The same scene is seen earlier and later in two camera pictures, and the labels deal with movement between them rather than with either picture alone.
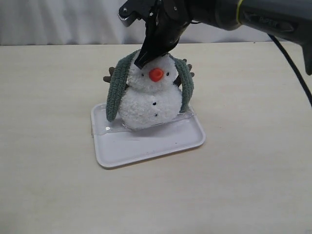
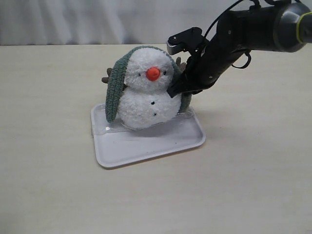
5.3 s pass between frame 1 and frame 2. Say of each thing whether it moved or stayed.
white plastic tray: stayed
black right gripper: moved
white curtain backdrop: stayed
